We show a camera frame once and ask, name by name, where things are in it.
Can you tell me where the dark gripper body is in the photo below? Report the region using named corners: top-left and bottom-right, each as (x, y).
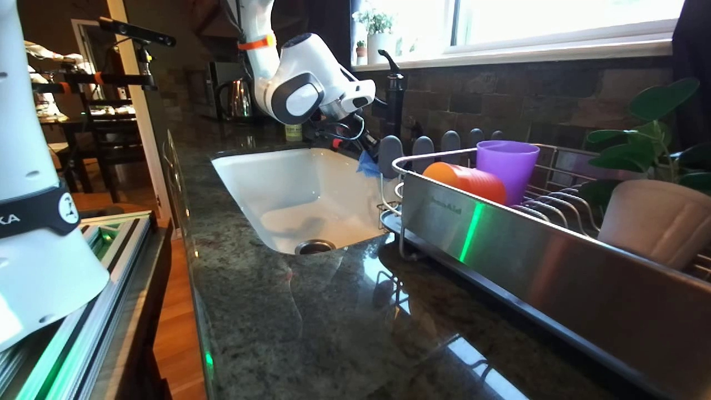
top-left (309, 109), bottom-right (373, 154)

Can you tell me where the blue cloth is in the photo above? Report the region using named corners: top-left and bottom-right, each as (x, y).
top-left (357, 151), bottom-right (384, 179)

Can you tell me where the black kitchen faucet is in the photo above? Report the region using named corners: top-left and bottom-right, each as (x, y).
top-left (375, 47), bottom-right (410, 142)

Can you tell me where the white kitchen sink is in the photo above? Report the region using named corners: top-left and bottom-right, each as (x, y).
top-left (210, 144), bottom-right (402, 258)

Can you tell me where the orange plastic cup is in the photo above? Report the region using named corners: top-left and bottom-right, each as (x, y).
top-left (421, 161), bottom-right (511, 207)

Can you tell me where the small windowsill potted plant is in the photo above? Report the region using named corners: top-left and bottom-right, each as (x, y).
top-left (357, 7), bottom-right (397, 67)

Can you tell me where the metal sink drain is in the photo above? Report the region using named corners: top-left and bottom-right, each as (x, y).
top-left (297, 239), bottom-right (339, 258)

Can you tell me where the black framed panel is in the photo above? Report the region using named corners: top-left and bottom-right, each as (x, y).
top-left (210, 60), bottom-right (262, 124)

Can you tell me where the purple plastic cup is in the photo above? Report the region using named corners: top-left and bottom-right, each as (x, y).
top-left (474, 138), bottom-right (543, 207)

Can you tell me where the stainless steel dish rack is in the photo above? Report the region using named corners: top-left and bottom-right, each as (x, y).
top-left (380, 140), bottom-right (711, 400)

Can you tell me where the black stand bar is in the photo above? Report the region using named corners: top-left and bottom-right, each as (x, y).
top-left (98, 15), bottom-right (179, 92)

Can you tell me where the black wooden chair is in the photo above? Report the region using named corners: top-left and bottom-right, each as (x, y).
top-left (62, 70), bottom-right (153, 207)

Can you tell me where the green leafy plant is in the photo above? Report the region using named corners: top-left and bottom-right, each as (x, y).
top-left (577, 75), bottom-right (711, 218)

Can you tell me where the white machine with green light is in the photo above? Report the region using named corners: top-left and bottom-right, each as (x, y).
top-left (0, 210), bottom-right (174, 400)

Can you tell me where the white plant pot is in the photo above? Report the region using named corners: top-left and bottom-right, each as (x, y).
top-left (595, 179), bottom-right (711, 273)

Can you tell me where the dark curtain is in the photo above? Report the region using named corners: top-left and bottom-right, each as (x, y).
top-left (669, 0), bottom-right (711, 151)

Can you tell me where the orange arm strap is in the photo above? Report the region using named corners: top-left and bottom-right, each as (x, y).
top-left (235, 33), bottom-right (279, 54)

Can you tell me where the white window frame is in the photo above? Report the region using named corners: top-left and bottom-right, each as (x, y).
top-left (352, 0), bottom-right (687, 74)

